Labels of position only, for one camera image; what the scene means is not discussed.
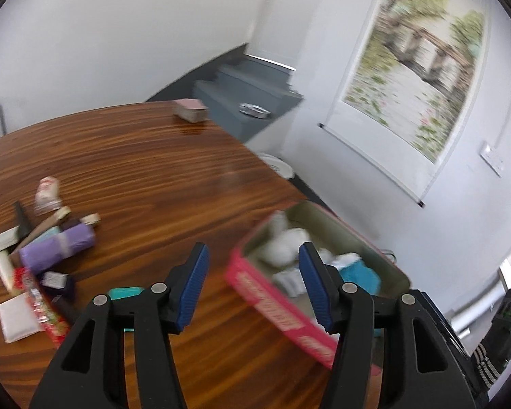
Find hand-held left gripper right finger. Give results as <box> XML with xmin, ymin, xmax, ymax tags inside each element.
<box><xmin>298</xmin><ymin>242</ymin><xmax>490</xmax><ymax>409</ymax></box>

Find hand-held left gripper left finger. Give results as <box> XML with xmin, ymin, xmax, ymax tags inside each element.
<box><xmin>29</xmin><ymin>242</ymin><xmax>210</xmax><ymax>409</ymax></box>

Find pink tin box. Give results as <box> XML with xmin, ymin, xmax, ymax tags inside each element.
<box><xmin>225</xmin><ymin>200</ymin><xmax>412</xmax><ymax>369</ymax></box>

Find bright teal box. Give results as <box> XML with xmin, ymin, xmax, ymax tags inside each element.
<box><xmin>108</xmin><ymin>287</ymin><xmax>145</xmax><ymax>333</ymax></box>

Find purple garbage bag roll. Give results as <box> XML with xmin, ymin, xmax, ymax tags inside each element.
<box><xmin>19</xmin><ymin>224</ymin><xmax>96</xmax><ymax>273</ymax></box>

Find red snack packet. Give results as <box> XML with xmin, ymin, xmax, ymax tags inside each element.
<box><xmin>13</xmin><ymin>266</ymin><xmax>71</xmax><ymax>348</ymax></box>

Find black rectangular case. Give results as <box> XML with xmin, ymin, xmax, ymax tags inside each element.
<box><xmin>13</xmin><ymin>201</ymin><xmax>35</xmax><ymax>240</ymax></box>

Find wooden desktop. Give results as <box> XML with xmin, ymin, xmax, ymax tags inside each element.
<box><xmin>0</xmin><ymin>100</ymin><xmax>384</xmax><ymax>409</ymax></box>

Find white pipe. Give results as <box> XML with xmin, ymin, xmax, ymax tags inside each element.
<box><xmin>451</xmin><ymin>281</ymin><xmax>509</xmax><ymax>335</ymax></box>

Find teal cloth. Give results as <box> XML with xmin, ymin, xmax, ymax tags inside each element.
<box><xmin>338</xmin><ymin>256</ymin><xmax>383</xmax><ymax>296</ymax></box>

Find white cloth bundle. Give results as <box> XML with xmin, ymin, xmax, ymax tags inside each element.
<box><xmin>258</xmin><ymin>212</ymin><xmax>312</xmax><ymax>266</ymax></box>

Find brown bottle gold cap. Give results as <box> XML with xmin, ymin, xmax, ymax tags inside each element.
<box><xmin>64</xmin><ymin>213</ymin><xmax>101</xmax><ymax>231</ymax></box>

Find white bucket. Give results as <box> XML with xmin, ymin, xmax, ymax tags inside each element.
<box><xmin>258</xmin><ymin>152</ymin><xmax>294</xmax><ymax>179</ymax></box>

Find dark blue small box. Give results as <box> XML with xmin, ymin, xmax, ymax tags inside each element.
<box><xmin>40</xmin><ymin>270</ymin><xmax>76</xmax><ymax>305</ymax></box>

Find beige cosmetic tube gold cap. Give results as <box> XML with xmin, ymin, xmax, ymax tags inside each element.
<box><xmin>11</xmin><ymin>207</ymin><xmax>71</xmax><ymax>256</ymax></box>

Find white red plastic bag roll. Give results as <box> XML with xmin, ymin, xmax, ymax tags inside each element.
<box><xmin>35</xmin><ymin>177</ymin><xmax>62</xmax><ymax>214</ymax></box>

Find stack of pink cards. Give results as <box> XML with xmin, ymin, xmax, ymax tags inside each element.
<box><xmin>173</xmin><ymin>99</ymin><xmax>208</xmax><ymax>123</ymax></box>

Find white tissue packet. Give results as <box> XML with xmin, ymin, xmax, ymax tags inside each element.
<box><xmin>0</xmin><ymin>292</ymin><xmax>43</xmax><ymax>344</ymax></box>

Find foil tray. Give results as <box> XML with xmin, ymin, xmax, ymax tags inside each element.
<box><xmin>238</xmin><ymin>103</ymin><xmax>272</xmax><ymax>119</ymax></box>

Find grey white flat tube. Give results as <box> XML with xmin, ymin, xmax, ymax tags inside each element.
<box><xmin>0</xmin><ymin>227</ymin><xmax>22</xmax><ymax>258</ymax></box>

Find grey stairs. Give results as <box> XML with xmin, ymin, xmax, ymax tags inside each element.
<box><xmin>193</xmin><ymin>57</ymin><xmax>304</xmax><ymax>142</ymax></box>

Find white wall socket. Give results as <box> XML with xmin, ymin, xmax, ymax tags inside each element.
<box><xmin>480</xmin><ymin>141</ymin><xmax>506</xmax><ymax>177</ymax></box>

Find landscape wall scroll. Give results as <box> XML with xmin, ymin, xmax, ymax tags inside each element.
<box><xmin>318</xmin><ymin>0</ymin><xmax>495</xmax><ymax>209</ymax></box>

